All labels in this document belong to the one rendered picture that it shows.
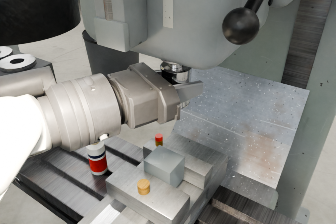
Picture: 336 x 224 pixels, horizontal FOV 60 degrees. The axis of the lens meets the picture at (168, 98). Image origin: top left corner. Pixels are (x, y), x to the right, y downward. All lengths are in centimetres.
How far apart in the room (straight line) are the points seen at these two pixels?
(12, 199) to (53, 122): 173
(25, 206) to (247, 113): 153
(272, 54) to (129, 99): 48
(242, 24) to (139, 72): 22
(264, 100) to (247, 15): 58
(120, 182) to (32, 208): 145
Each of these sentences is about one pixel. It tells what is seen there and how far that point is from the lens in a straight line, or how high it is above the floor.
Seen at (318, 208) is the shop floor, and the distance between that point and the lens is 202.
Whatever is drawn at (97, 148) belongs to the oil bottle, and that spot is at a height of 102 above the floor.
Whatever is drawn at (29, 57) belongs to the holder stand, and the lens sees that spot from 87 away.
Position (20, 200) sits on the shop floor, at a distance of 206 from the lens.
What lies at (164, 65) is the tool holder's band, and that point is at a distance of 43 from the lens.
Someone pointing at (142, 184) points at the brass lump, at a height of 106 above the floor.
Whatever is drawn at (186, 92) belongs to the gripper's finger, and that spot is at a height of 124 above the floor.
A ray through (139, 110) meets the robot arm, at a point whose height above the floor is 124.
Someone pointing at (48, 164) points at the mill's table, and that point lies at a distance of 81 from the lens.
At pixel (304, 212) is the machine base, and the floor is 20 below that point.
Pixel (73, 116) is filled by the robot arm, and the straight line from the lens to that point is 35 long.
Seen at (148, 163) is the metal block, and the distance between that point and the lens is 55.
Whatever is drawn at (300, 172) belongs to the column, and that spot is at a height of 83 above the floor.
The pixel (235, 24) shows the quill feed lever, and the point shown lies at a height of 139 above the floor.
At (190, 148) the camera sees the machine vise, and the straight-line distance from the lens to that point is 68.
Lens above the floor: 146
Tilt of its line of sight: 33 degrees down
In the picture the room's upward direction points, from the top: straight up
